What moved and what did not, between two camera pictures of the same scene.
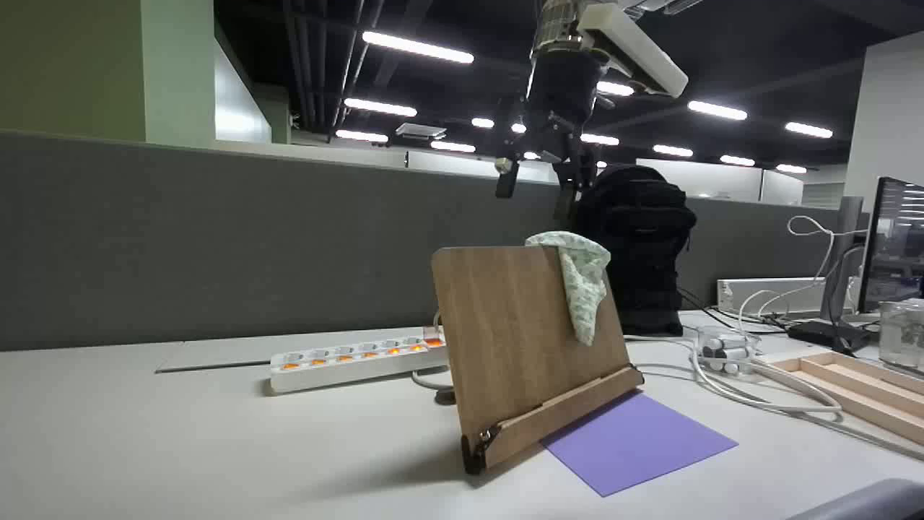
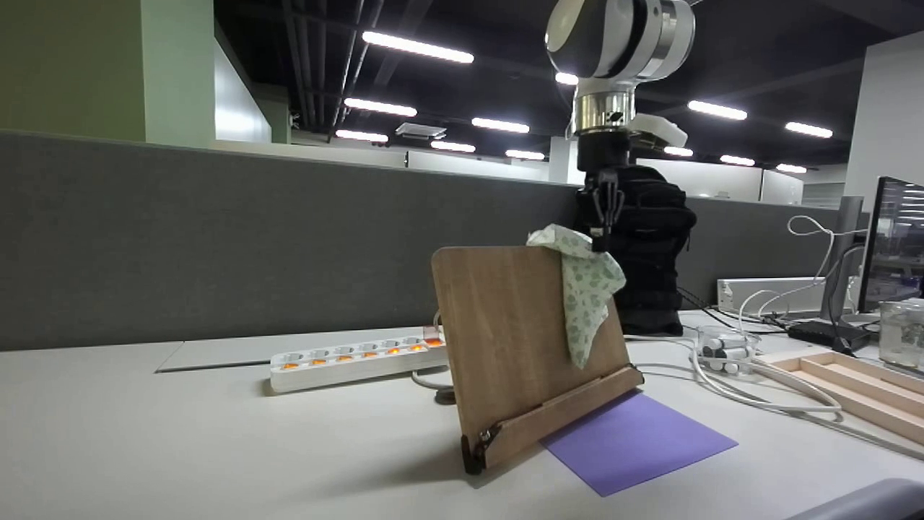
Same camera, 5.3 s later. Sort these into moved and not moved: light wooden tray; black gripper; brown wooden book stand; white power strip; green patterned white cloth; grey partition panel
Moved: green patterned white cloth; black gripper
Not moved: light wooden tray; brown wooden book stand; white power strip; grey partition panel
